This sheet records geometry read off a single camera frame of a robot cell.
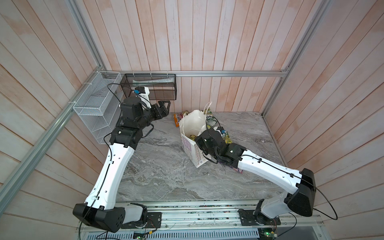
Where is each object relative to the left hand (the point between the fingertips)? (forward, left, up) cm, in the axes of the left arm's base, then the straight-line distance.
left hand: (165, 107), depth 66 cm
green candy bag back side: (+26, -28, -39) cm, 55 cm away
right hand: (-6, -13, -15) cm, 21 cm away
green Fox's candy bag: (+34, -26, -35) cm, 55 cm away
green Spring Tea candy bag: (+10, -38, -39) cm, 56 cm away
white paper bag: (+10, -12, -23) cm, 28 cm away
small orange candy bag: (+29, -2, -38) cm, 48 cm away
